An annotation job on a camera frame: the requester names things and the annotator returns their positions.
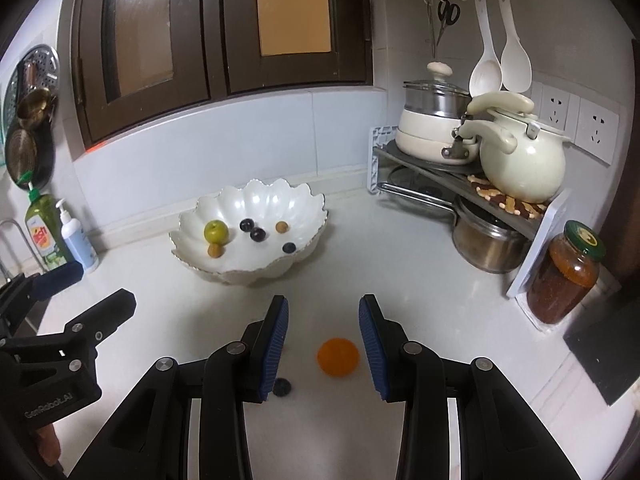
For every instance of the steel rimmed pot lid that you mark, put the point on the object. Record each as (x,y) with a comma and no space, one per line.
(420,185)

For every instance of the glass jar orange sauce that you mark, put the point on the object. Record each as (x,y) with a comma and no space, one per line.
(562,280)

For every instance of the glass lid cream knob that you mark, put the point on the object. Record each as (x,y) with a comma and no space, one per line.
(439,69)

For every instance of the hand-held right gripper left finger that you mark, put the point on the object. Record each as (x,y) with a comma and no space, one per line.
(275,345)

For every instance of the brown wooden window sash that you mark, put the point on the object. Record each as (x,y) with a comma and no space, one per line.
(90,60)
(352,20)

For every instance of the brown longan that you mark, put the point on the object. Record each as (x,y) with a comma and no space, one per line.
(281,227)
(215,250)

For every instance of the white rice paddle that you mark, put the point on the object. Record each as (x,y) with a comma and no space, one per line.
(516,65)

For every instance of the cream cooking pot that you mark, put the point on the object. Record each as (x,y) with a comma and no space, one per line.
(425,135)

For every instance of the brown beige woven trivet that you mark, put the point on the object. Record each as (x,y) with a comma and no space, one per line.
(505,200)

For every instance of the dark purple grape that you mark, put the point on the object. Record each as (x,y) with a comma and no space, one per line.
(246,224)

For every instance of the metal mesh strainer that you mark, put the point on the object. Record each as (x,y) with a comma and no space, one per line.
(20,152)

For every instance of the grey corner shelf rack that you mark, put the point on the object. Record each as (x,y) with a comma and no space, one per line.
(430,175)

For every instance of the white scalloped bowl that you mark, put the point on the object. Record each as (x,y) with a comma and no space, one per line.
(250,260)

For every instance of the orange tangerine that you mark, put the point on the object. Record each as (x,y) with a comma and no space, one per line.
(338,356)

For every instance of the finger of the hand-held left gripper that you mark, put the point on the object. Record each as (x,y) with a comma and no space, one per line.
(60,276)
(107,312)

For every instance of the round perforated steamer plate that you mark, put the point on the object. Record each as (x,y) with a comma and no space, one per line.
(42,62)

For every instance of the steel steamer insert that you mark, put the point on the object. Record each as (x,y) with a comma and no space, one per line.
(435,100)

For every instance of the stainless steel pot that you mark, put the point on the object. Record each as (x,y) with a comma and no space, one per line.
(480,245)

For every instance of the chrome faucet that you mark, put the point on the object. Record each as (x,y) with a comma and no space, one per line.
(19,232)

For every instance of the dark red grape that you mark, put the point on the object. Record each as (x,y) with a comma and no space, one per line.
(257,234)

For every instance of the white pump bottle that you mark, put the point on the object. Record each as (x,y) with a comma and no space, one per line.
(77,245)

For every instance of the black frying pan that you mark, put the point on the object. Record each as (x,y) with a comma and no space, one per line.
(46,160)

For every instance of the small brass pot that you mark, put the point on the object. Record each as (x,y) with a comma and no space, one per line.
(35,105)

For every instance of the white wall socket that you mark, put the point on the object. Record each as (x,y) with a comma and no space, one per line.
(555,105)
(597,127)

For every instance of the cream ceramic kettle pot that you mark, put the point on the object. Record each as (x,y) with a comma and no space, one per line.
(525,165)

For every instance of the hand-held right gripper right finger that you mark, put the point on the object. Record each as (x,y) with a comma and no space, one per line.
(372,345)

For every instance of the white serving spoon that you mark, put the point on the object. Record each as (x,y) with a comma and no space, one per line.
(485,75)

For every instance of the green dish soap bottle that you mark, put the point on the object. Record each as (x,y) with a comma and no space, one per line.
(45,235)

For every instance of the person's left hand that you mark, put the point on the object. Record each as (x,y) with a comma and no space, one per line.
(47,442)

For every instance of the blueberry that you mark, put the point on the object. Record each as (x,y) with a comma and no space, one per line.
(289,247)

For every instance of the black flat cooktop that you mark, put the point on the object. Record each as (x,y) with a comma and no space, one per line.
(605,350)

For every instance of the small green apple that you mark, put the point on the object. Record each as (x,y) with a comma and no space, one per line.
(216,232)

